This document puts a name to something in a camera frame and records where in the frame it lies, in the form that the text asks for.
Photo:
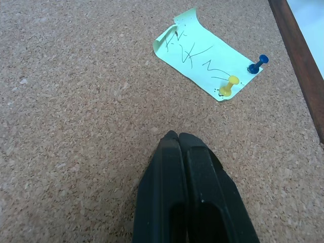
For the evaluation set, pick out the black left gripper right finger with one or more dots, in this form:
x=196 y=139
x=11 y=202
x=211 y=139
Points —
x=215 y=202

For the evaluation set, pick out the yellow pushpin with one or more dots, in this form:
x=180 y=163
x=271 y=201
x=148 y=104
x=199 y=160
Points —
x=229 y=87

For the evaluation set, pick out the blue pushpin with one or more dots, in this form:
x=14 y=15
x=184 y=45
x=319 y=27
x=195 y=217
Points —
x=257 y=64

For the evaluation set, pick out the green paper note with scribbles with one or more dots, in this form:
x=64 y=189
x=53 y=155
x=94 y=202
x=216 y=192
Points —
x=200 y=57

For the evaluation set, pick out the cork board with wooden frame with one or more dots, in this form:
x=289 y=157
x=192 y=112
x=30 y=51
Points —
x=76 y=101

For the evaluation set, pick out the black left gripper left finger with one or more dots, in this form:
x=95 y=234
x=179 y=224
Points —
x=159 y=192

